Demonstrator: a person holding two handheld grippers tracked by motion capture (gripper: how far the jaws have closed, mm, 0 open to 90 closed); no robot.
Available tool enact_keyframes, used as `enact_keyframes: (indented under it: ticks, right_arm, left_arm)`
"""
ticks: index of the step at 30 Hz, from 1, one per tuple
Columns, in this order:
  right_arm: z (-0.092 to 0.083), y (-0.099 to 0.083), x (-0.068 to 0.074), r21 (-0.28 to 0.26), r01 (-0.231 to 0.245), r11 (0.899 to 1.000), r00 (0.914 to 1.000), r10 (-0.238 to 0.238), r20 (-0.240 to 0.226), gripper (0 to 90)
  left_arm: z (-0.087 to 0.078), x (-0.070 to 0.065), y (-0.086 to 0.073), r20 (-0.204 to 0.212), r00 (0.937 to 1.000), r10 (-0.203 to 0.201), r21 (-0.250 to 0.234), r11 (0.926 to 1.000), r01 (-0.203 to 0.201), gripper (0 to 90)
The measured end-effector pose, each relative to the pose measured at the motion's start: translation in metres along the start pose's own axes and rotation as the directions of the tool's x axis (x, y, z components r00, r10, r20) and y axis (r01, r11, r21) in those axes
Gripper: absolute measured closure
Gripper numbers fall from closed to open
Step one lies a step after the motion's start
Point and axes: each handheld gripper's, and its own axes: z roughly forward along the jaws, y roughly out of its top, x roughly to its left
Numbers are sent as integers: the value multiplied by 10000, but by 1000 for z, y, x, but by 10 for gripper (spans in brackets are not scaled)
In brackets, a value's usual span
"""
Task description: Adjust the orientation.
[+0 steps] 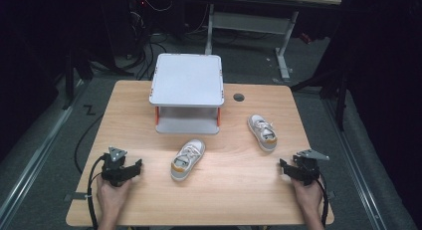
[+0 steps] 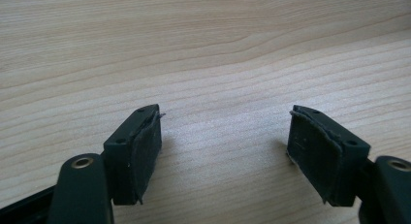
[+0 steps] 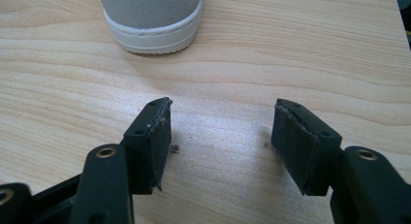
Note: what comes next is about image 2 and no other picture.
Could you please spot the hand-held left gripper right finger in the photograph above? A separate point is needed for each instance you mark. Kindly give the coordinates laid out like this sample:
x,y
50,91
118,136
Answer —
x,y
326,159

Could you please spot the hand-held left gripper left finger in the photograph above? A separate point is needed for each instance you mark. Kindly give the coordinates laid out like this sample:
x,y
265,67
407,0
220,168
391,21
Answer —
x,y
129,162

